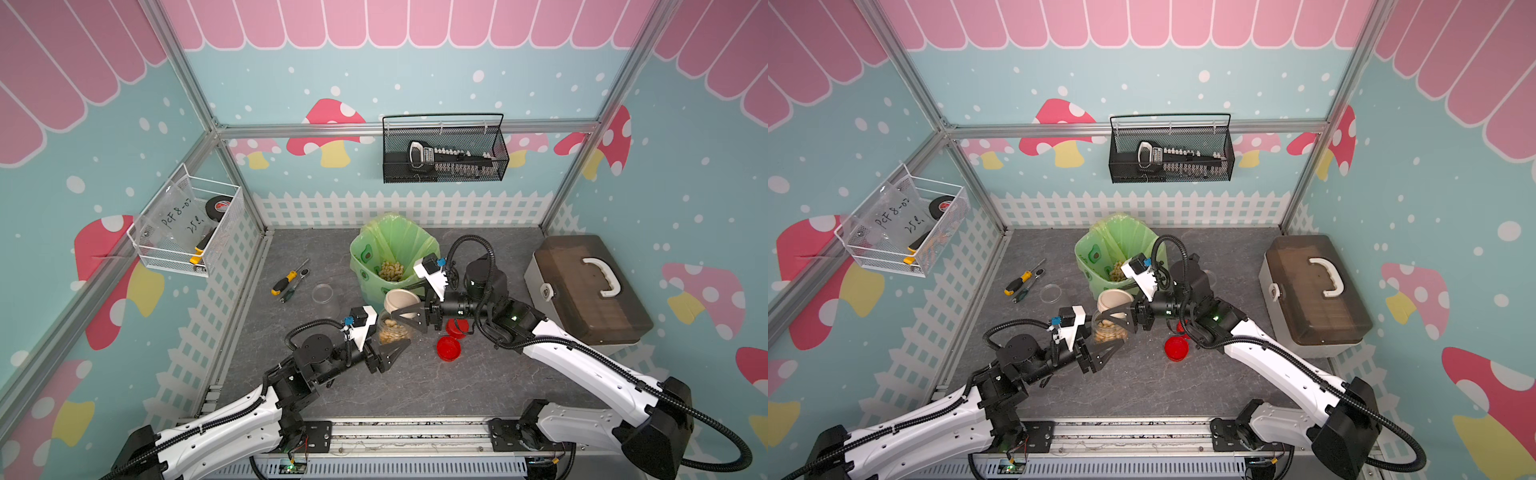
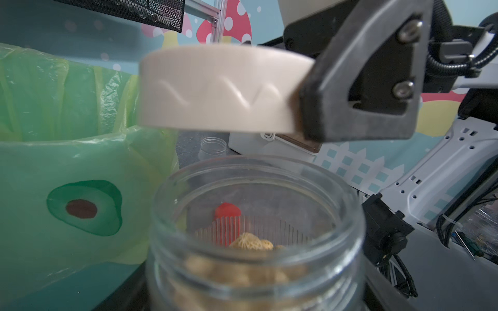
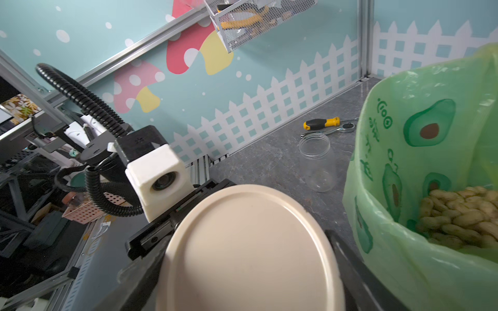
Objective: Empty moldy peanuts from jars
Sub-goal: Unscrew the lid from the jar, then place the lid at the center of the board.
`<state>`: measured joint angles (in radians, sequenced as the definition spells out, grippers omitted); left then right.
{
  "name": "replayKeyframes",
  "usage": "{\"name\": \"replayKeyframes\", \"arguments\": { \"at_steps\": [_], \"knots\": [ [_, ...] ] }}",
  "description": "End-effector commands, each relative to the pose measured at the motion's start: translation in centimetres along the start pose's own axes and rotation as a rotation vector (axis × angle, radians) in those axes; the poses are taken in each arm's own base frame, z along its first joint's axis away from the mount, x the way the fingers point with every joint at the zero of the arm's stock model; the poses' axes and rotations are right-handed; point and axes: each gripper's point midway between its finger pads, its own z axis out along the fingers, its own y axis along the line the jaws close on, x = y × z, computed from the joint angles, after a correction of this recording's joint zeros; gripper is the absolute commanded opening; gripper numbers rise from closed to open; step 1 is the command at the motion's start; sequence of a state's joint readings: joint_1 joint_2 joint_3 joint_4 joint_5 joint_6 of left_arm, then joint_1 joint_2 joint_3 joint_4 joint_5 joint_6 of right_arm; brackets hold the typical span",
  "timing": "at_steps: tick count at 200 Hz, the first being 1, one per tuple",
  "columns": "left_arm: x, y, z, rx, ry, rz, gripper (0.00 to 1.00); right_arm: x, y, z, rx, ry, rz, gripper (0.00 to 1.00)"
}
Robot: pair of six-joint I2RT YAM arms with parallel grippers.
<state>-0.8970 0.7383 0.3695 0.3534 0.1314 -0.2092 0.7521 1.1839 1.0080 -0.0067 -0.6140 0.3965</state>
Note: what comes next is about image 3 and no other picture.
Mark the green bag trash bin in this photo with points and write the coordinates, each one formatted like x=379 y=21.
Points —
x=433 y=127

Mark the peanut jar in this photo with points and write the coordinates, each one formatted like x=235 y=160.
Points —
x=317 y=162

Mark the yellow black tool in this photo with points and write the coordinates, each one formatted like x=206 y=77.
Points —
x=246 y=15

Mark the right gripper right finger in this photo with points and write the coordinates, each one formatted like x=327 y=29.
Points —
x=362 y=289

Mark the peanut pile in bin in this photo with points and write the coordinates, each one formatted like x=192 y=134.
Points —
x=466 y=219

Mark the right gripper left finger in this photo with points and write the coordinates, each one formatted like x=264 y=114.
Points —
x=137 y=282

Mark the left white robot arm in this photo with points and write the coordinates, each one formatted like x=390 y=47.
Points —
x=102 y=173

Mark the white wire wall basket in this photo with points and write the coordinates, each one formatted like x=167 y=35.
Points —
x=280 y=12

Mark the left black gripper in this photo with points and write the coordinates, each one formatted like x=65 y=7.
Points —
x=140 y=244

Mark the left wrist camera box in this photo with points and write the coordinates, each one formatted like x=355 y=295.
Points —
x=157 y=175

